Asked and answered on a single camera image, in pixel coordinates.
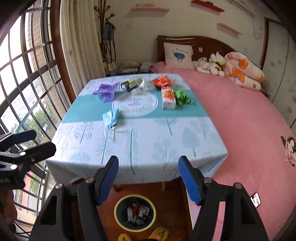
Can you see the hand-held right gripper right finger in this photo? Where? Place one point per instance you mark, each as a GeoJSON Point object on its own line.
{"type": "Point", "coordinates": [189, 180]}

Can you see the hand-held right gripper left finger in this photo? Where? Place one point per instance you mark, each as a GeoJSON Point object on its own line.
{"type": "Point", "coordinates": [107, 178]}

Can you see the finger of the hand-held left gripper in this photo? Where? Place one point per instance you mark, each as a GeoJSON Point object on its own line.
{"type": "Point", "coordinates": [23, 136]}
{"type": "Point", "coordinates": [41, 151]}

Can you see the round dark trash bin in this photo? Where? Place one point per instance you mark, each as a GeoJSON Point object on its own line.
{"type": "Point", "coordinates": [120, 214]}

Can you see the white paper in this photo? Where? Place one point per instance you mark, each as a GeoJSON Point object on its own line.
{"type": "Point", "coordinates": [130, 214]}

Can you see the long red box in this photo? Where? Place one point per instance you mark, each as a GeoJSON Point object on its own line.
{"type": "Point", "coordinates": [136, 209]}

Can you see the blue face mask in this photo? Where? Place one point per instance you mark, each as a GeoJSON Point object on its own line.
{"type": "Point", "coordinates": [111, 118]}

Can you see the green wrapper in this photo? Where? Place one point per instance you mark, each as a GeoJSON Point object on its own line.
{"type": "Point", "coordinates": [182, 98]}

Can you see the pink white snack box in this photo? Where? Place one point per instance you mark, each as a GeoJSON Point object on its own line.
{"type": "Point", "coordinates": [168, 98]}

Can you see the purple plastic bag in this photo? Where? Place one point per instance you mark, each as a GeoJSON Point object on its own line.
{"type": "Point", "coordinates": [106, 91]}

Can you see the green black small box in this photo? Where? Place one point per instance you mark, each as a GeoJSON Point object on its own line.
{"type": "Point", "coordinates": [131, 84]}

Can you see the black packet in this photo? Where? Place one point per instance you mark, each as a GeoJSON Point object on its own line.
{"type": "Point", "coordinates": [158, 87]}

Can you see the clear plastic bag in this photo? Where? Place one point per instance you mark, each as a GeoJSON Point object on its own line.
{"type": "Point", "coordinates": [148, 84]}

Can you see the orange red snack packet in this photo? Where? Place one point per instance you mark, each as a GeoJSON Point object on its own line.
{"type": "Point", "coordinates": [164, 81]}

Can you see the person's left forearm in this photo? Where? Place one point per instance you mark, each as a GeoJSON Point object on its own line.
{"type": "Point", "coordinates": [8, 206]}

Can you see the wooden table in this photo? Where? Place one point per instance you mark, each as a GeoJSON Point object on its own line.
{"type": "Point", "coordinates": [163, 185]}

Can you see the table with tree-print cloth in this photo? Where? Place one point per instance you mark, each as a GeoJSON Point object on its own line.
{"type": "Point", "coordinates": [150, 143]}

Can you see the metal window grille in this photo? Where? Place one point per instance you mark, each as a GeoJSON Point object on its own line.
{"type": "Point", "coordinates": [17, 76]}

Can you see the smartphone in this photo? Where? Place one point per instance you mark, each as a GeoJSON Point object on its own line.
{"type": "Point", "coordinates": [255, 199]}

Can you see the pink bed sheet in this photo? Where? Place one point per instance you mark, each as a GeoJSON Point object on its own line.
{"type": "Point", "coordinates": [242, 129]}

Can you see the white hanging pouch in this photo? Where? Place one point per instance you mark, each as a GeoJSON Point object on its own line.
{"type": "Point", "coordinates": [111, 66]}

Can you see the cream curtain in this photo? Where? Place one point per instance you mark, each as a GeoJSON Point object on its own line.
{"type": "Point", "coordinates": [81, 39]}

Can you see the stack of books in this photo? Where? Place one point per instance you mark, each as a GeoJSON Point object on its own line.
{"type": "Point", "coordinates": [129, 66]}

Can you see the white plush toy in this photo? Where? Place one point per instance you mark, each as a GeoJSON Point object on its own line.
{"type": "Point", "coordinates": [203, 64]}

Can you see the bee plush toy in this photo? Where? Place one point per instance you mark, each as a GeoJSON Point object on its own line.
{"type": "Point", "coordinates": [217, 63]}

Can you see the rolled bear print quilt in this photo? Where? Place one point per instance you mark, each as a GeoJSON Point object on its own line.
{"type": "Point", "coordinates": [242, 70]}

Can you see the white printed square pillow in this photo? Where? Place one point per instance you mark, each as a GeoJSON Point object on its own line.
{"type": "Point", "coordinates": [178, 55]}

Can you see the hanging dark bag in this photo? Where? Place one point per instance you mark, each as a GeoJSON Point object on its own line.
{"type": "Point", "coordinates": [108, 32]}

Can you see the wooden coat rack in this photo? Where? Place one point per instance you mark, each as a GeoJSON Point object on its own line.
{"type": "Point", "coordinates": [100, 25]}

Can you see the dark wooden headboard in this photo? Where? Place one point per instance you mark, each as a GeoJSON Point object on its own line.
{"type": "Point", "coordinates": [203, 42]}

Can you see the white air conditioner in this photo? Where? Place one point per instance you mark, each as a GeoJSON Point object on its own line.
{"type": "Point", "coordinates": [245, 5]}

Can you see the pink wall shelf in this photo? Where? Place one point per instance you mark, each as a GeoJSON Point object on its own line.
{"type": "Point", "coordinates": [150, 9]}
{"type": "Point", "coordinates": [229, 29]}

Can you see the red wall shelf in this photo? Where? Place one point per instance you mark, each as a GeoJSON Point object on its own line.
{"type": "Point", "coordinates": [207, 5]}

